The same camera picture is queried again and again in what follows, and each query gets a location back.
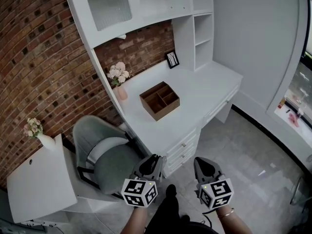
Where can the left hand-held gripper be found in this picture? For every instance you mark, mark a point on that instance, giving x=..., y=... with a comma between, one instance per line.
x=139, y=190

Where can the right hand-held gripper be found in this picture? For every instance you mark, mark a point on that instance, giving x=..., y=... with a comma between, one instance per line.
x=215, y=191

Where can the brown wooden divided container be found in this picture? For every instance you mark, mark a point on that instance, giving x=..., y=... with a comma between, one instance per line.
x=158, y=101

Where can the person's left forearm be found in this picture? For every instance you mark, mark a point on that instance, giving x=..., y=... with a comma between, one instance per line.
x=137, y=222

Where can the person's right forearm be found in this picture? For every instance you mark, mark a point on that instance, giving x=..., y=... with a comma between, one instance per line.
x=235, y=223

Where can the person's black shoe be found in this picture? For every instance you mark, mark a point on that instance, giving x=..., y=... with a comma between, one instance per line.
x=171, y=191

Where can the green upholstered chair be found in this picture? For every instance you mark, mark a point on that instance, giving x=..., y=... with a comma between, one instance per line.
x=109, y=160

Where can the white paper scrap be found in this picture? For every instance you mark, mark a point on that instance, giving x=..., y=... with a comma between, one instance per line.
x=262, y=173

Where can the person's black trouser legs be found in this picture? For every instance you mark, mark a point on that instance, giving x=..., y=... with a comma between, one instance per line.
x=170, y=218

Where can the pink ceramic vase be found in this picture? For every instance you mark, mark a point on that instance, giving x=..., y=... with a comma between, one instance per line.
x=122, y=93

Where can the white desk with hutch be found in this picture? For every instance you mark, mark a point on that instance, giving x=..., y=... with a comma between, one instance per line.
x=195, y=89

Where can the pale pink flower bouquet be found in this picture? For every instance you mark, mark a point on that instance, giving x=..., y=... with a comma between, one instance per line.
x=118, y=73

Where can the red yellow small box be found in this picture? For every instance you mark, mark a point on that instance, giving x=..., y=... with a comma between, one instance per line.
x=281, y=103

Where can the clear glass round table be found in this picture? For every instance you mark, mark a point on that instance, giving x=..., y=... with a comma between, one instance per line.
x=301, y=194

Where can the black framed picture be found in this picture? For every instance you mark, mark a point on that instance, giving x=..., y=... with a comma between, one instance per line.
x=172, y=59

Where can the pink object on windowsill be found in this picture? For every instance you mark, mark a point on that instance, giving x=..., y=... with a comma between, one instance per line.
x=294, y=119

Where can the white ceramic vase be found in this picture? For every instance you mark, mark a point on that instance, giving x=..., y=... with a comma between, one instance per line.
x=47, y=141

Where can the small white side table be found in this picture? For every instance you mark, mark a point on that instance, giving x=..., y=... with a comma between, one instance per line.
x=41, y=184

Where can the small pink yellow flower bunch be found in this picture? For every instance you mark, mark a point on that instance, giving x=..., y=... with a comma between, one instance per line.
x=33, y=127

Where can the frosted glass cabinet door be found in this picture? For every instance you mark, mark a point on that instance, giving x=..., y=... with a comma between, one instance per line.
x=108, y=5

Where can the window with dark frame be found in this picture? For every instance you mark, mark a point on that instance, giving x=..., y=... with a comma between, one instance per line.
x=298, y=91

